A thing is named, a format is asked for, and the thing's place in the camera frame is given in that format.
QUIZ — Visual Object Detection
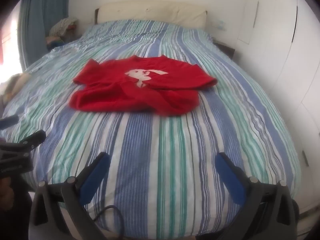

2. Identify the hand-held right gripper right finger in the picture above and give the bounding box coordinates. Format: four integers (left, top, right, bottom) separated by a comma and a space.
215, 152, 300, 240

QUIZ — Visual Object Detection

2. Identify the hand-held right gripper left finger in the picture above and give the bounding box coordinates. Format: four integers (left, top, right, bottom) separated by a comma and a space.
29, 152, 112, 240

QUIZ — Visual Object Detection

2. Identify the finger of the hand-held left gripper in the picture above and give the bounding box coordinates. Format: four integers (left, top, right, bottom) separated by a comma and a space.
0, 115, 20, 131
18, 130, 47, 153

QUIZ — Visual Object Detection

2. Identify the red t-shirt with white print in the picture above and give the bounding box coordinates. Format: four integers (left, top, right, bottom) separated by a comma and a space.
69, 55, 218, 117

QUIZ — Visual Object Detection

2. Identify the pile of clothes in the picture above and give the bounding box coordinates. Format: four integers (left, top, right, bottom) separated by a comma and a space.
45, 17, 79, 49

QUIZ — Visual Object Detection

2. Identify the person's left hand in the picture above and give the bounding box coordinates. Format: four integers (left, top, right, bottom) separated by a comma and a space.
0, 178, 16, 213

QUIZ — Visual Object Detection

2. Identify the striped blue green bed cover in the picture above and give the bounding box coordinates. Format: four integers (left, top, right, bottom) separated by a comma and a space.
0, 19, 302, 239

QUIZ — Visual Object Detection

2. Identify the blue curtain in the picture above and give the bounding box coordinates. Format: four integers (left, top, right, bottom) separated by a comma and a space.
15, 0, 72, 73

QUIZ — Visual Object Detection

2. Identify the dark wooden nightstand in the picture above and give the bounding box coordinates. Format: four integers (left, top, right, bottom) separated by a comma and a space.
214, 41, 237, 58

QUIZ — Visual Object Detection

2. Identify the white wardrobe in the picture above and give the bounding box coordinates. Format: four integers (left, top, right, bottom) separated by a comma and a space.
235, 0, 320, 220

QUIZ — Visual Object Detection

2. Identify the cream padded headboard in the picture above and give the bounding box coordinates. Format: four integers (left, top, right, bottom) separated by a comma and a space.
94, 1, 208, 28

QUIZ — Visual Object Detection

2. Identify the black cable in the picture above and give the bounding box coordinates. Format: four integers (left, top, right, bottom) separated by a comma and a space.
94, 204, 124, 240

